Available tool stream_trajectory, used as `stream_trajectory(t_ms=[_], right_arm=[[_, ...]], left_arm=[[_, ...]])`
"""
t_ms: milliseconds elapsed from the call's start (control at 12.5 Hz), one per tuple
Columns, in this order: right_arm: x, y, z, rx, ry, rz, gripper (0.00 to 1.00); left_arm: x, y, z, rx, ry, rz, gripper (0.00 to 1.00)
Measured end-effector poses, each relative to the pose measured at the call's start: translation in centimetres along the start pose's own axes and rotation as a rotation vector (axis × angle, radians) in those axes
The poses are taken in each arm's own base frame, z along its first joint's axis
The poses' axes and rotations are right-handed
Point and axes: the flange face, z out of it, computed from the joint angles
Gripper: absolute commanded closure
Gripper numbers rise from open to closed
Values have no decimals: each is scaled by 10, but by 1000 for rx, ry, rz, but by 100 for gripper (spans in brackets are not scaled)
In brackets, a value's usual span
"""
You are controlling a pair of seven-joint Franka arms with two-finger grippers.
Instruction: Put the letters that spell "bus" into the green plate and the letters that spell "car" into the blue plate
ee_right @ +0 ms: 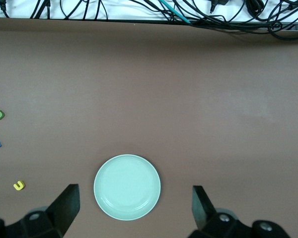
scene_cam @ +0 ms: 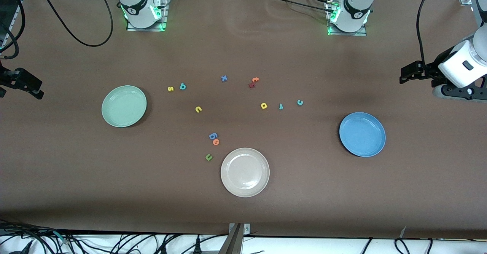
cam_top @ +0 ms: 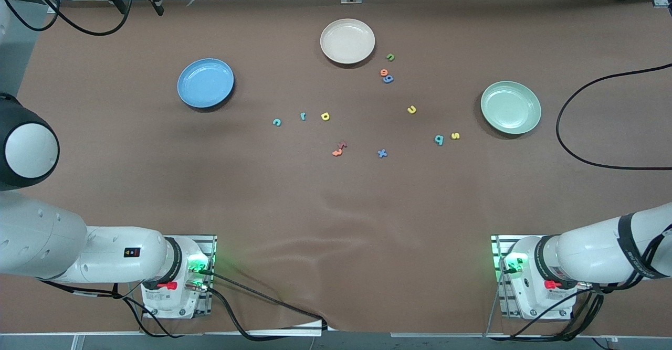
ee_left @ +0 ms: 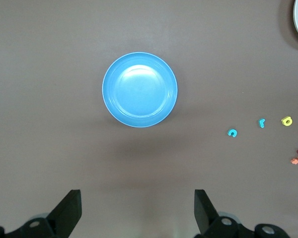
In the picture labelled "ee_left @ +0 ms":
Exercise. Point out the brown table mat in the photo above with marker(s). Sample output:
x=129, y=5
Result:
x=39, y=74

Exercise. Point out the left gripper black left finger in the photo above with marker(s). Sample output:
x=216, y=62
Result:
x=62, y=218

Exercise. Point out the teal foam letter r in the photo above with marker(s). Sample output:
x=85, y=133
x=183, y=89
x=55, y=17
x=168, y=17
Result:
x=261, y=124

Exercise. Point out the cyan foam letter c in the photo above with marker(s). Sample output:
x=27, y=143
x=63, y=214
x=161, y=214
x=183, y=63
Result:
x=230, y=131

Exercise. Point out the blue plastic plate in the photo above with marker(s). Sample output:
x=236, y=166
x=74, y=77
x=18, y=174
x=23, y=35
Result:
x=139, y=89

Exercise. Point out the orange foam letter t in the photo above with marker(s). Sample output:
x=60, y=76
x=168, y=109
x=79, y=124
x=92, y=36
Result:
x=296, y=161

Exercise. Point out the yellow foam letter d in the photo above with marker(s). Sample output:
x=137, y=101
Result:
x=282, y=121

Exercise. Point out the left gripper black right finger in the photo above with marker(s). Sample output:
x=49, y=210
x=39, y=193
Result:
x=206, y=218

